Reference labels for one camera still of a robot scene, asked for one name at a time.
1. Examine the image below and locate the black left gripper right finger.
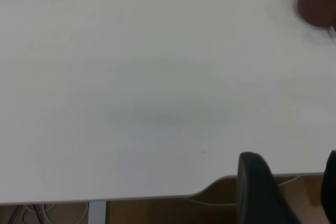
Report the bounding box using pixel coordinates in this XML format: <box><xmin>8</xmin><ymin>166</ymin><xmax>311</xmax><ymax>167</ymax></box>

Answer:
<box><xmin>321</xmin><ymin>150</ymin><xmax>336</xmax><ymax>224</ymax></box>

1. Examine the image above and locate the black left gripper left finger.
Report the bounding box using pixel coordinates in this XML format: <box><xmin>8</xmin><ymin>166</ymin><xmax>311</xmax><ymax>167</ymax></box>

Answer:
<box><xmin>237</xmin><ymin>152</ymin><xmax>302</xmax><ymax>224</ymax></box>

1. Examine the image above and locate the red ceramic mug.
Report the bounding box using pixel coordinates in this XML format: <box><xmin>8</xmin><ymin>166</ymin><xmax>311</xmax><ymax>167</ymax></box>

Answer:
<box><xmin>297</xmin><ymin>0</ymin><xmax>336</xmax><ymax>32</ymax></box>

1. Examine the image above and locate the grey table leg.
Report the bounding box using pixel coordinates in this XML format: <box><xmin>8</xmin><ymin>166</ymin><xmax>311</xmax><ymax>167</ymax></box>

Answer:
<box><xmin>88</xmin><ymin>200</ymin><xmax>107</xmax><ymax>224</ymax></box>

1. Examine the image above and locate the grey cable bundle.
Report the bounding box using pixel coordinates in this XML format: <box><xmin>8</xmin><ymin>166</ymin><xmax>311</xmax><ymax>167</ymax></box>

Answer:
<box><xmin>9</xmin><ymin>202</ymin><xmax>89</xmax><ymax>224</ymax></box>

